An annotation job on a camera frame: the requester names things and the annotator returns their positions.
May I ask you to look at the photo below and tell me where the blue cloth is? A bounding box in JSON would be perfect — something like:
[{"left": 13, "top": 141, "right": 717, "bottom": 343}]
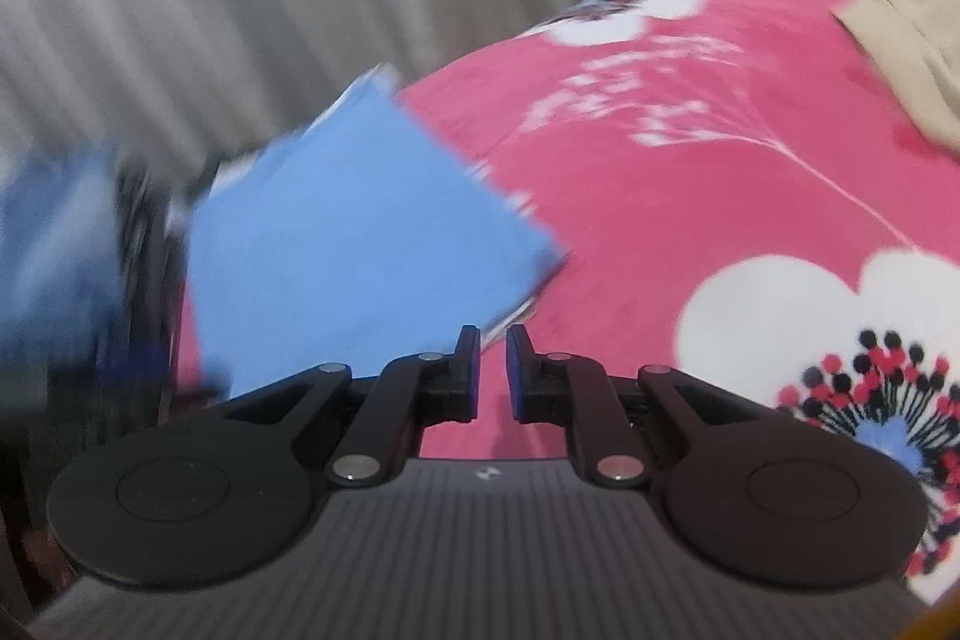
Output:
[{"left": 0, "top": 141, "right": 128, "bottom": 348}]

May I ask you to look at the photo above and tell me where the beige garment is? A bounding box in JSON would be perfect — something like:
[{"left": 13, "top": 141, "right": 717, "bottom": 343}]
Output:
[{"left": 806, "top": 0, "right": 960, "bottom": 154}]

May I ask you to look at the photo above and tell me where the pink floral blanket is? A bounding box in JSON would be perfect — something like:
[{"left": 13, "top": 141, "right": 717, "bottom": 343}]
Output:
[{"left": 172, "top": 0, "right": 960, "bottom": 603}]

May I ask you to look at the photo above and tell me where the light blue t-shirt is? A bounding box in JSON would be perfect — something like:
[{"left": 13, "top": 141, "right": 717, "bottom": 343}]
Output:
[{"left": 184, "top": 62, "right": 563, "bottom": 386}]

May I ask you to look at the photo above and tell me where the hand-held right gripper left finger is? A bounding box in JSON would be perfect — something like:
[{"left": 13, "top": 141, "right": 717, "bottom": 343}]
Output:
[{"left": 225, "top": 325, "right": 481, "bottom": 487}]

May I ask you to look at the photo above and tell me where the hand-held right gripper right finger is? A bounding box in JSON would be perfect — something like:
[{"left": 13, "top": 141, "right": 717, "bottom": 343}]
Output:
[{"left": 506, "top": 325, "right": 758, "bottom": 489}]

